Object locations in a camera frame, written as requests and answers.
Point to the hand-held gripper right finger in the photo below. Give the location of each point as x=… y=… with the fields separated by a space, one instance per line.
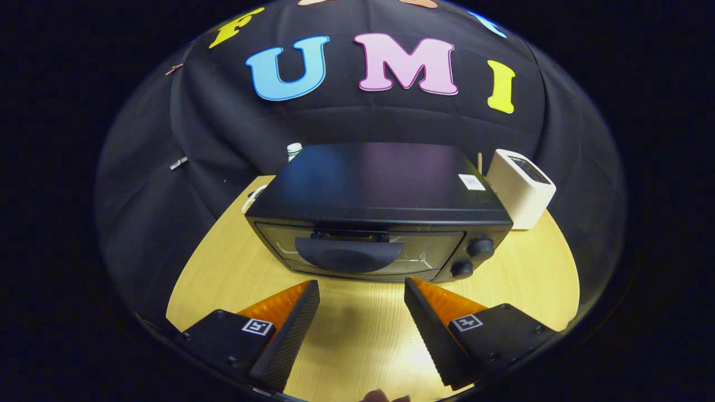
x=433 y=340

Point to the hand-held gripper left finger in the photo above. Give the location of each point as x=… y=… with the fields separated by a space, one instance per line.
x=287 y=343

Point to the black toaster oven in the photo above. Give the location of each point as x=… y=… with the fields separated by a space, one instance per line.
x=374 y=184

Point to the white pop-up toaster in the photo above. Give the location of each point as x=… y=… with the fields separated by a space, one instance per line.
x=516 y=192

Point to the small white dish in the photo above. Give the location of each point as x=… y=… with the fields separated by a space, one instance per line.
x=251 y=198

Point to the black backdrop cloth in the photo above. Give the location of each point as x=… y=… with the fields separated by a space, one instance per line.
x=139 y=223

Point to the small white bottle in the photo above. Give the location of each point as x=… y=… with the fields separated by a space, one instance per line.
x=294 y=151

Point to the small grey clip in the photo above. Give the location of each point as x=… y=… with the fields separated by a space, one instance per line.
x=179 y=162

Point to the small pink clip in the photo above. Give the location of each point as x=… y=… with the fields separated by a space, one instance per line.
x=174 y=68

